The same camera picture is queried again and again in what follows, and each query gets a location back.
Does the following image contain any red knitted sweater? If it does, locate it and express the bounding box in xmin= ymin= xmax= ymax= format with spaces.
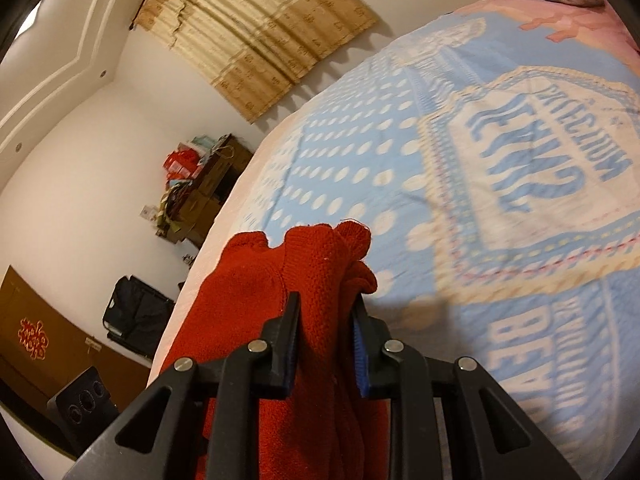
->
xmin=150 ymin=220 xmax=396 ymax=480

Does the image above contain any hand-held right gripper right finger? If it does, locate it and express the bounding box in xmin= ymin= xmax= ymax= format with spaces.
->
xmin=350 ymin=294 xmax=583 ymax=480

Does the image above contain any red gift bag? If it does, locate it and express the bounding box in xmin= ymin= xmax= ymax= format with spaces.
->
xmin=164 ymin=149 xmax=201 ymax=181

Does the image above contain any black suitcase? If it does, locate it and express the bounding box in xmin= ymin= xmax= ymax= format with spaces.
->
xmin=102 ymin=275 xmax=176 ymax=361

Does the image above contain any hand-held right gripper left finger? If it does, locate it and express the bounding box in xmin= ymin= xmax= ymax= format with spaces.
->
xmin=62 ymin=291 xmax=301 ymax=480

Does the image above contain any black speaker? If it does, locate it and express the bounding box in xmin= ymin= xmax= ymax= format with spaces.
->
xmin=47 ymin=366 xmax=121 ymax=458

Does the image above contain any blue dotted printed bed cover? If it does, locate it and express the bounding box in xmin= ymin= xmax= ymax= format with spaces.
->
xmin=147 ymin=0 xmax=640 ymax=480

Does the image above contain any beige patterned curtain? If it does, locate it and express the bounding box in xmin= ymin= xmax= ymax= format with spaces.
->
xmin=131 ymin=0 xmax=379 ymax=125

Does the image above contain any brown wooden desk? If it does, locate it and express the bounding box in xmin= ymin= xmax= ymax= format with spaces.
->
xmin=155 ymin=134 xmax=255 ymax=248

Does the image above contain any brown wooden door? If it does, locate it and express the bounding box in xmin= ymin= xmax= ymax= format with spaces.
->
xmin=0 ymin=265 xmax=151 ymax=413

